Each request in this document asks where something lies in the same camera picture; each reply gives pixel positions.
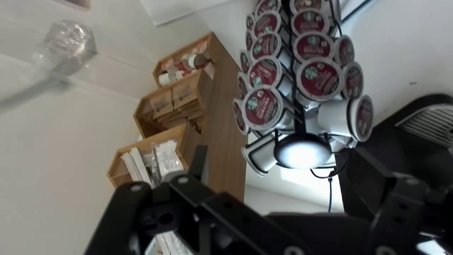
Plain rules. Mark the black coffee pod carousel rack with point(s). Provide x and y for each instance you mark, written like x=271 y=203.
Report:
x=302 y=150

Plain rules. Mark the white paper towel sheet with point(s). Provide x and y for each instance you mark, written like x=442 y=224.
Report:
x=179 y=9

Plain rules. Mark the dark red lid coffee pod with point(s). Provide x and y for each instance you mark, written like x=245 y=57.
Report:
x=309 y=20
x=265 y=46
x=312 y=46
x=346 y=51
x=320 y=78
x=353 y=80
x=267 y=23
x=264 y=71
x=363 y=116
x=262 y=106
x=238 y=115

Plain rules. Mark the white paper packets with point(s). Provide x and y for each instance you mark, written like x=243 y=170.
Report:
x=136 y=165

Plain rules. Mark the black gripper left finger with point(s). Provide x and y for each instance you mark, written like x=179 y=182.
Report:
x=142 y=217

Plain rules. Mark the clear plastic cup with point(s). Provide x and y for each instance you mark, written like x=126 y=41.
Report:
x=66 y=44

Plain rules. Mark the wooden shelf organizer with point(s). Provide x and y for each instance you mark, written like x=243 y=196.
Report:
x=227 y=132

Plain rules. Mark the silver foil packet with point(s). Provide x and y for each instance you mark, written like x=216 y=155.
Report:
x=168 y=157

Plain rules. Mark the brown cardboard box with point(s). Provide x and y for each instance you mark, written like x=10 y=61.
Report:
x=187 y=99

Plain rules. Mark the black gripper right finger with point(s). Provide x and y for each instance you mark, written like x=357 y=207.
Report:
x=415 y=217

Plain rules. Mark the black coffee machine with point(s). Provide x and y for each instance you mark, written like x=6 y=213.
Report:
x=415 y=122

